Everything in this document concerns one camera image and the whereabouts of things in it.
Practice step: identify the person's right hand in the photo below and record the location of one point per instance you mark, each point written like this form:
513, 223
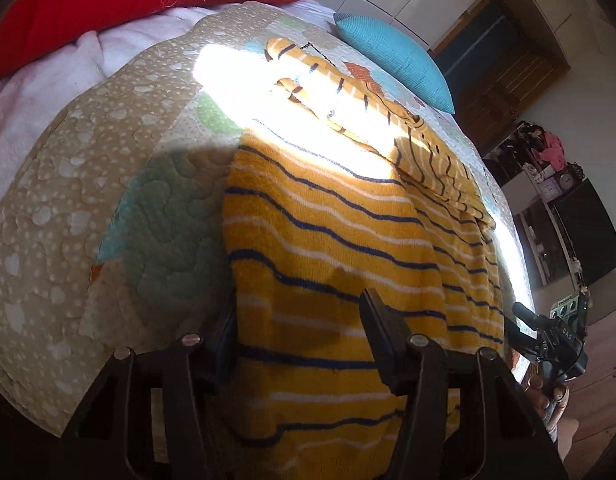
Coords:
542, 400

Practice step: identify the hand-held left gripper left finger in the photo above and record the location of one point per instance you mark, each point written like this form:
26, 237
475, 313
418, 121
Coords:
226, 324

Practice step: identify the black cabinet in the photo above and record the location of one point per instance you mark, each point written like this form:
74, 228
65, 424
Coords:
593, 230

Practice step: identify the red pillow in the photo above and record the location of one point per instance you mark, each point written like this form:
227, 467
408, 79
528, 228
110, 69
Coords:
117, 5

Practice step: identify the beige patterned quilt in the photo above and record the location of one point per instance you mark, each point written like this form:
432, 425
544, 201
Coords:
87, 200

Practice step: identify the pink blanket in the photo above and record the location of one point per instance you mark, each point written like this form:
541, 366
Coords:
42, 80

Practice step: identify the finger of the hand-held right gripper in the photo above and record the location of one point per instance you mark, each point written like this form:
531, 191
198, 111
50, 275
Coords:
524, 316

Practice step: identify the pink cloth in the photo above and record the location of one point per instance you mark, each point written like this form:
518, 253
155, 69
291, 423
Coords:
553, 147

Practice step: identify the small round clock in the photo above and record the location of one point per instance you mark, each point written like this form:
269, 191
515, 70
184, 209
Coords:
567, 181

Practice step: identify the yellow striped knit sweater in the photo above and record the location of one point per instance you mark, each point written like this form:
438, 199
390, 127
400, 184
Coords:
328, 240

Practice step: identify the wooden door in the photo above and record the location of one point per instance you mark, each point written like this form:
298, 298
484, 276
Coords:
503, 55

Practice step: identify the blue knit pillow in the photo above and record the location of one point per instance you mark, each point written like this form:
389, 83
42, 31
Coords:
398, 55

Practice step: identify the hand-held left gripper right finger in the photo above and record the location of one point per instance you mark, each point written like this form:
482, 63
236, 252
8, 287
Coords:
383, 330

